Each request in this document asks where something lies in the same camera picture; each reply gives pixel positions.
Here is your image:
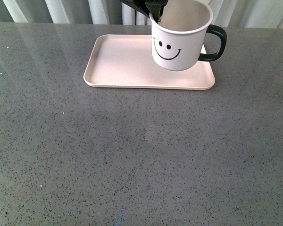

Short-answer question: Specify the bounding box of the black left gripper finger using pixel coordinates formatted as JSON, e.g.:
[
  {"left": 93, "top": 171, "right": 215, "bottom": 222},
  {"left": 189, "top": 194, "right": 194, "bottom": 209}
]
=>
[{"left": 145, "top": 0, "right": 167, "bottom": 22}]

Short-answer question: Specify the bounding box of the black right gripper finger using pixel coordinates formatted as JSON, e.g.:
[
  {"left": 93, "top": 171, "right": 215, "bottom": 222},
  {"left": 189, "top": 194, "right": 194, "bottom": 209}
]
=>
[{"left": 120, "top": 0, "right": 150, "bottom": 17}]

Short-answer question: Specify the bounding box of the white smiley mug black handle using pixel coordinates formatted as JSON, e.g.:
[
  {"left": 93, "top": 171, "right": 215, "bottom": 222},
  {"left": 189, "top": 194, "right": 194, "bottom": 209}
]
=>
[{"left": 150, "top": 0, "right": 227, "bottom": 71}]

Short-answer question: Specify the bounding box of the cream rectangular tray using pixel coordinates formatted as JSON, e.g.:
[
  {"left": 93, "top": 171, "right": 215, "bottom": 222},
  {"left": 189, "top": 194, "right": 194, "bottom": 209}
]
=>
[{"left": 83, "top": 34, "right": 215, "bottom": 90}]

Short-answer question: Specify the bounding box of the grey pleated curtain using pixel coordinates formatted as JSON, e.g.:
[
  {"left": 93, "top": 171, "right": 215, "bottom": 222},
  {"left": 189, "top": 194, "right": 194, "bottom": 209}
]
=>
[{"left": 0, "top": 0, "right": 283, "bottom": 28}]

